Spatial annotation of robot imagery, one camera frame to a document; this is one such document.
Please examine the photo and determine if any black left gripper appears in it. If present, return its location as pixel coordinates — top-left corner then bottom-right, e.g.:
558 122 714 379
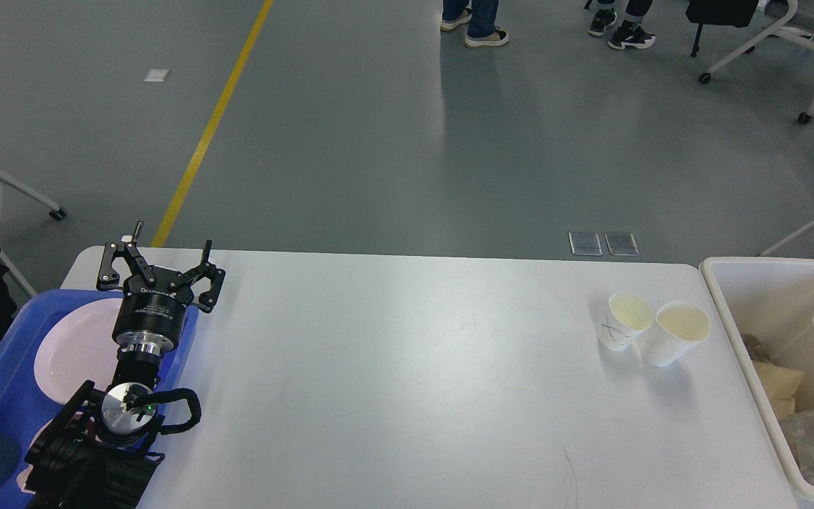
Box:
95 221 225 354

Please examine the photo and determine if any pink plate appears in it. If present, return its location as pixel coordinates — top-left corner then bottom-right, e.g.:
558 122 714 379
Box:
33 298 122 404

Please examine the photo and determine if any pink mug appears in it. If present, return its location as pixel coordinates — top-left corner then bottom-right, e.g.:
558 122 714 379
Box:
16 421 54 492

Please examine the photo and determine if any small white cup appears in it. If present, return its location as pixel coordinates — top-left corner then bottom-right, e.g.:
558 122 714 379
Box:
597 293 655 351
639 300 711 367

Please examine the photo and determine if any brown paper bag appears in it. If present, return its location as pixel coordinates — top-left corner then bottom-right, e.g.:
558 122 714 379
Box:
752 361 805 420

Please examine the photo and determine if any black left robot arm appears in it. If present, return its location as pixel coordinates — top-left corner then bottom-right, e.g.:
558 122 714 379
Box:
25 222 225 508

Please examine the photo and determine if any blue plastic tray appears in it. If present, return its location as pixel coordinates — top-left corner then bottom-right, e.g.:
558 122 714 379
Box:
0 290 199 509

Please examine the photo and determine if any person in blue jeans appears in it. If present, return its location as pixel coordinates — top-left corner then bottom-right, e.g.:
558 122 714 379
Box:
440 0 509 48

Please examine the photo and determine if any floor socket plate left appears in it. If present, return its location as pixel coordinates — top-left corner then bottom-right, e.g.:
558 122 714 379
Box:
568 231 603 257

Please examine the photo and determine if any floor socket plate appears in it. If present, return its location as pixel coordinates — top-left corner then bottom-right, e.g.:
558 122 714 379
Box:
568 231 603 257
604 232 640 257

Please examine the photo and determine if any floor socket plate right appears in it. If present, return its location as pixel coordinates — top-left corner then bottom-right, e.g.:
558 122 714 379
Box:
604 232 640 257

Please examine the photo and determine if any person in dark sneakers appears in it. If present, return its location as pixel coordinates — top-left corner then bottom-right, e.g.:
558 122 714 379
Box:
587 1 656 49

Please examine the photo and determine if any grey trash in bin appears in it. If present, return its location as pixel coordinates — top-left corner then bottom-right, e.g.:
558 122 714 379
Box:
742 333 775 366

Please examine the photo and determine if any cream plastic bin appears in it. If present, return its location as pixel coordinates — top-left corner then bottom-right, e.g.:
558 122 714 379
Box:
700 257 814 502

